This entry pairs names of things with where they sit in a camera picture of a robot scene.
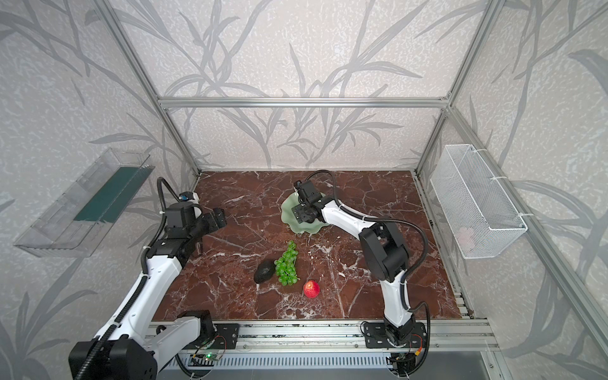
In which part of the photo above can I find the green circuit board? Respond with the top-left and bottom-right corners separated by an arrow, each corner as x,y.
191,352 -> 223,366

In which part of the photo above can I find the light green scalloped fruit bowl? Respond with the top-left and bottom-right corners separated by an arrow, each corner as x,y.
281,192 -> 333,234

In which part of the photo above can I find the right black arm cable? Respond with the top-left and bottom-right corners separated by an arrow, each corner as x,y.
303,169 -> 431,376

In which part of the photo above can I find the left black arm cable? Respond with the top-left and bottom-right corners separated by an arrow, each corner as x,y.
75,176 -> 181,380

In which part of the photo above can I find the clear plastic wall tray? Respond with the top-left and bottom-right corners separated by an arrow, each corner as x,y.
14,148 -> 155,258

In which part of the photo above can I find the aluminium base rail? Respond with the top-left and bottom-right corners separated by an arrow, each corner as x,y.
142,319 -> 500,355

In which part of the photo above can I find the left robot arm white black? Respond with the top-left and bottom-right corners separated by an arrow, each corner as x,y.
68,200 -> 226,379

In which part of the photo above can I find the white wire mesh basket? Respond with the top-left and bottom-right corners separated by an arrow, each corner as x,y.
431,144 -> 528,260

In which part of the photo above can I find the green fake grape bunch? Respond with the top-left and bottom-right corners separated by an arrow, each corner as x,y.
274,241 -> 299,286

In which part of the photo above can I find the aluminium frame crossbar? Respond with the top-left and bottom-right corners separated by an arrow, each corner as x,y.
158,97 -> 448,109

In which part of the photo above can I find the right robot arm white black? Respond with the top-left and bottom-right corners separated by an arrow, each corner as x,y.
291,180 -> 429,347

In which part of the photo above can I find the red fake apple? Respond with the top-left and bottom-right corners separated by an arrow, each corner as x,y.
303,280 -> 321,299

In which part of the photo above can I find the dark fake avocado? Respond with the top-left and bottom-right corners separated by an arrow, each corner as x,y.
253,259 -> 276,284

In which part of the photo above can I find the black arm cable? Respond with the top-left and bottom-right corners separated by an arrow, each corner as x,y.
303,169 -> 431,376
75,176 -> 181,380

